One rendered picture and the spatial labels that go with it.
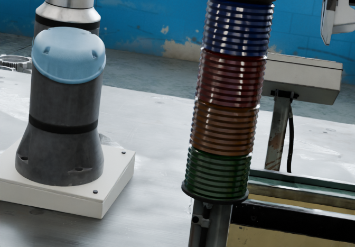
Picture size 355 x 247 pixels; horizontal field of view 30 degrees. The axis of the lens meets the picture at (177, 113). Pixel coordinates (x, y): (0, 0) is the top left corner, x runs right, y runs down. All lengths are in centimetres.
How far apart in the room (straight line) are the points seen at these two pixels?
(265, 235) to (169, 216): 26
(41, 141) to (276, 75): 39
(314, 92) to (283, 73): 6
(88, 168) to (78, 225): 10
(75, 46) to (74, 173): 21
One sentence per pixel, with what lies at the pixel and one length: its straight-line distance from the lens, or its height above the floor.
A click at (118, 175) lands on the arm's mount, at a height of 84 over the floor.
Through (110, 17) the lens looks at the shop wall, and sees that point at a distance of 669.
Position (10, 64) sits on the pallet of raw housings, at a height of 54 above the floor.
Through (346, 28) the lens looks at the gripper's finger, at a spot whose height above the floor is 113.
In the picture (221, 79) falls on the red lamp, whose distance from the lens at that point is 57.
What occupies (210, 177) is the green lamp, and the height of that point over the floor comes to 105.
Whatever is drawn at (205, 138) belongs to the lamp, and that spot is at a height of 109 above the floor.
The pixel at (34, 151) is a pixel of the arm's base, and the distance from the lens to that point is 110.
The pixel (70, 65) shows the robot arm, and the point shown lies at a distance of 104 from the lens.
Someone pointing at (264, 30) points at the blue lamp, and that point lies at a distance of 57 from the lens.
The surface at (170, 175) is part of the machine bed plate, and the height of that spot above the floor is 80.
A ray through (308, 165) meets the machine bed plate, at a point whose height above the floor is 80.
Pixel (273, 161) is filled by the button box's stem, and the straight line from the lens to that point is 113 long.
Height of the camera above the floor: 127
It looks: 16 degrees down
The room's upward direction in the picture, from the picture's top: 7 degrees clockwise
